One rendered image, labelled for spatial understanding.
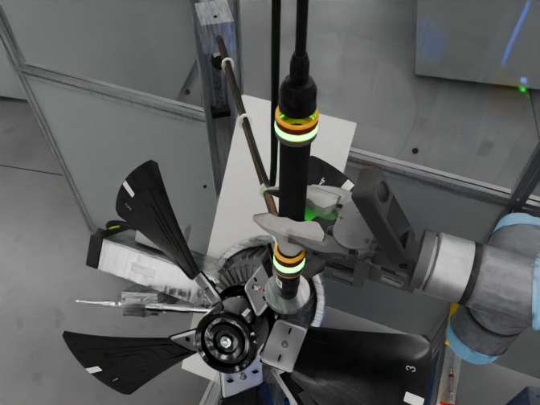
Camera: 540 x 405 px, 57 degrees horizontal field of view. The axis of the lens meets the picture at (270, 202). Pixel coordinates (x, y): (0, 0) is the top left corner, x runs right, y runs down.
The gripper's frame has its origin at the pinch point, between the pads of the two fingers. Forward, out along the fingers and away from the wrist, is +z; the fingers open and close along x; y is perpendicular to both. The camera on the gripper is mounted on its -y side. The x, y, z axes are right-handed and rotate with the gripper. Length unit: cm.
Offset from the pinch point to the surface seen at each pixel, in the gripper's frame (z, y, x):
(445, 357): -37, 73, 25
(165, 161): 70, 87, 71
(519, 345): -74, 133, 70
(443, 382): -38, 73, 18
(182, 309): 21, 48, 2
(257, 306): 3.4, 33.7, 2.2
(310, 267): -4.3, 24.4, 7.7
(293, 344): -4.3, 40.3, 0.6
